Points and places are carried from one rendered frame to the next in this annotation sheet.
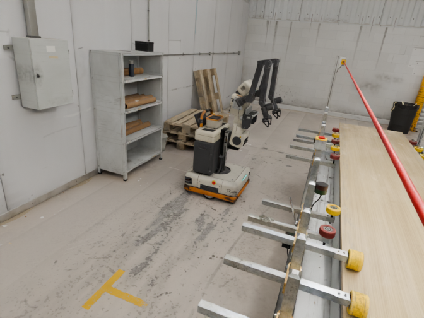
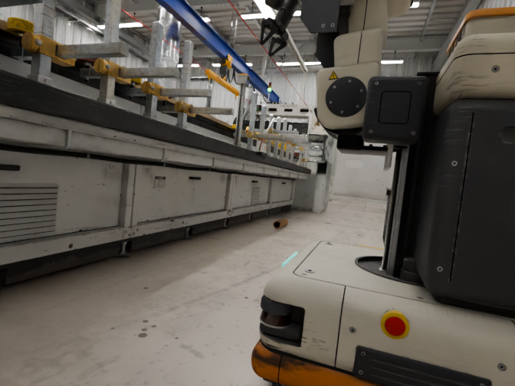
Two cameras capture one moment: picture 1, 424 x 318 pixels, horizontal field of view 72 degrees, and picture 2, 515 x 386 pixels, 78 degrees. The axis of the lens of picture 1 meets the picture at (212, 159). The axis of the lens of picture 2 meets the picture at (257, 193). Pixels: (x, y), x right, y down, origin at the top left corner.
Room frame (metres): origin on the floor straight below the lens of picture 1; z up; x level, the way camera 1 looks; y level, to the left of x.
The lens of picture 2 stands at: (4.21, -0.56, 0.50)
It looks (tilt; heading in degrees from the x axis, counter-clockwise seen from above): 3 degrees down; 179
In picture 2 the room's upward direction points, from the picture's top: 6 degrees clockwise
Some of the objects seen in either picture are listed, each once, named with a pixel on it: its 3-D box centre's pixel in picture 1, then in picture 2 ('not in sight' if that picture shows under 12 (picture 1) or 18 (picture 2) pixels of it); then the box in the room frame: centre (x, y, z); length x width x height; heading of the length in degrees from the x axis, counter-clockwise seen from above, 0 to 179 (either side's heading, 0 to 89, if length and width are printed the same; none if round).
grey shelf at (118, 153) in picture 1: (131, 112); not in sight; (3.85, 1.13, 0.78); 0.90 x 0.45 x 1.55; 160
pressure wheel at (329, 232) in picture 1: (325, 236); not in sight; (1.29, -0.62, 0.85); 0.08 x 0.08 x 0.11
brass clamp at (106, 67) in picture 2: not in sight; (113, 71); (2.99, -1.12, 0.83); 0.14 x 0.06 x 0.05; 160
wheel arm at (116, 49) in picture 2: (315, 139); (67, 52); (3.22, -1.15, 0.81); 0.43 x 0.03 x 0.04; 70
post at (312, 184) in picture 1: (303, 221); (261, 132); (1.37, -0.52, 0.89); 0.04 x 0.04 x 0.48; 70
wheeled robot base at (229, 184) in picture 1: (218, 178); (401, 312); (3.35, -0.10, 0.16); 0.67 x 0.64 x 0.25; 70
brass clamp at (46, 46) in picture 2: not in sight; (49, 50); (3.22, -1.20, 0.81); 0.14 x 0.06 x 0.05; 160
